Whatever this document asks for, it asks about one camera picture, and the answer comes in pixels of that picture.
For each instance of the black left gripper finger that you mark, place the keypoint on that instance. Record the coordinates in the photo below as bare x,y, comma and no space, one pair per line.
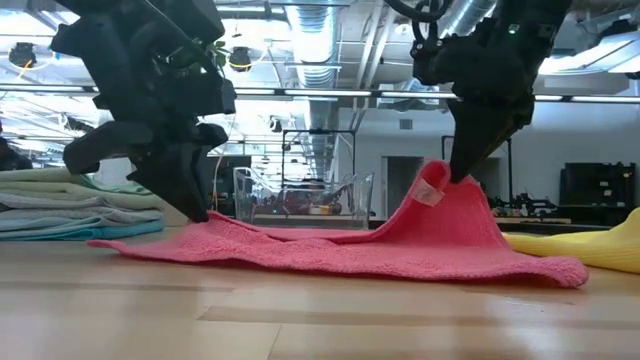
212,134
170,180

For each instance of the turquoise terry towel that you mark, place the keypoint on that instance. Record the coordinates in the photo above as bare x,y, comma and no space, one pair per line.
125,231

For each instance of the yellow towel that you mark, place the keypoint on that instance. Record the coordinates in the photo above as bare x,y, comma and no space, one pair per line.
590,247

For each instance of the slanted silver ventilation duct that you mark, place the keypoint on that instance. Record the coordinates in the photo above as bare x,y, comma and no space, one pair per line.
470,12

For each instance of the green microfiber towel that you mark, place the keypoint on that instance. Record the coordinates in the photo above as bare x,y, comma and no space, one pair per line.
50,182

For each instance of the pink towel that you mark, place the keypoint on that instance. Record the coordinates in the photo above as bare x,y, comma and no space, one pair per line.
350,255

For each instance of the grey waffle-weave towel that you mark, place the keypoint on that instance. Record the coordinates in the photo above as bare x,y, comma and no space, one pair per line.
60,205

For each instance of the black background robot arms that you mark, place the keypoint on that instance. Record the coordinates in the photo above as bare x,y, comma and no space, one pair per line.
525,205

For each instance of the black metal stand frame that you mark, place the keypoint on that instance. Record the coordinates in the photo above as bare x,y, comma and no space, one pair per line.
509,165

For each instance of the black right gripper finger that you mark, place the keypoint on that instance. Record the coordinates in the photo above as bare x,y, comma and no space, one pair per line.
480,135

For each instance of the black cabinet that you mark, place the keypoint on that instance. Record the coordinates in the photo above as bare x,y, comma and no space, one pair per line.
597,182

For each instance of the clear plastic bin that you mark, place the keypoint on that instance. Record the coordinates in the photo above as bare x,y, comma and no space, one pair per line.
305,205

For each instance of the black ceiling-mounted device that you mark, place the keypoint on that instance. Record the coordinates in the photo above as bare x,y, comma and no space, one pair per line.
22,54
240,59

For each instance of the person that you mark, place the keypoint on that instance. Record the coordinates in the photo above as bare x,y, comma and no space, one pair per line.
314,195

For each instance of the long ceiling light strip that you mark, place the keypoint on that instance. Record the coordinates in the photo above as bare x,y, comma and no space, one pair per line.
325,93

